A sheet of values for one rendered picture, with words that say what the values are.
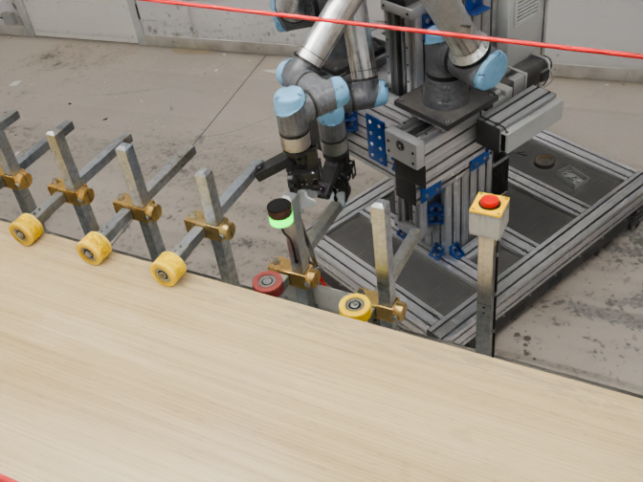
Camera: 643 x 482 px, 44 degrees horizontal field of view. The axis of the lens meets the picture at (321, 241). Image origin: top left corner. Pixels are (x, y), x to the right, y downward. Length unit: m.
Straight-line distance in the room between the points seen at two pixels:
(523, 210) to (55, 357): 2.01
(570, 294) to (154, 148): 2.32
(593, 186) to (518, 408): 1.87
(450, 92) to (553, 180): 1.24
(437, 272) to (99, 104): 2.63
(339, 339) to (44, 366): 0.72
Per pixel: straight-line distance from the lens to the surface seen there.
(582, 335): 3.16
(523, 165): 3.60
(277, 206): 1.94
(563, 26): 4.55
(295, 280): 2.14
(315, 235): 2.25
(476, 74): 2.21
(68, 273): 2.29
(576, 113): 4.37
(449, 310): 2.91
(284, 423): 1.76
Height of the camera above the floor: 2.30
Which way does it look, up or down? 40 degrees down
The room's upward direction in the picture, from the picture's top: 8 degrees counter-clockwise
